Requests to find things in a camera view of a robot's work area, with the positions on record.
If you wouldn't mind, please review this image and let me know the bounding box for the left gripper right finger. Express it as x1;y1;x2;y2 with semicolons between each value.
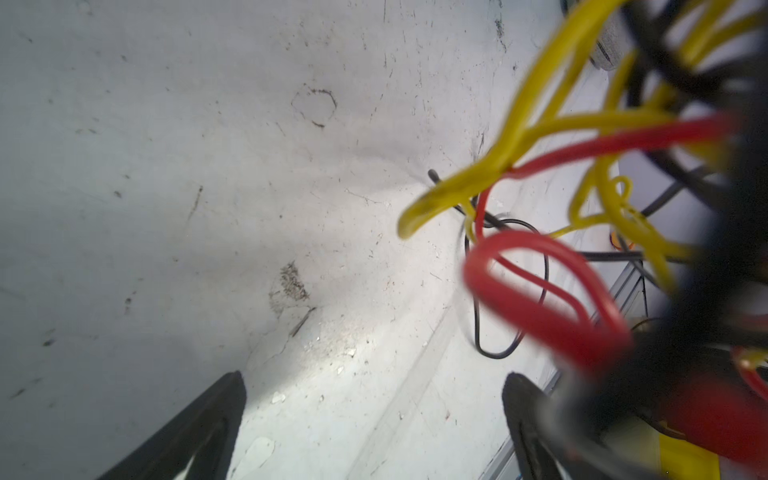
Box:
502;373;562;480

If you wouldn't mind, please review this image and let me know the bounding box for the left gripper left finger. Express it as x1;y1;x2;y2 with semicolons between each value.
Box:
101;371;247;479

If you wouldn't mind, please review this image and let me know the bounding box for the black cable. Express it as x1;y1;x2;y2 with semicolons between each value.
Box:
539;0;768;480
427;168;697;361

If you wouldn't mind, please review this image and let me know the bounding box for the yellow cable bundle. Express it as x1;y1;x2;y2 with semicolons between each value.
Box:
396;0;768;295

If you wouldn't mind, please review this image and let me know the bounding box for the red cable bundle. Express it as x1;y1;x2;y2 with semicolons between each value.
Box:
461;113;768;469

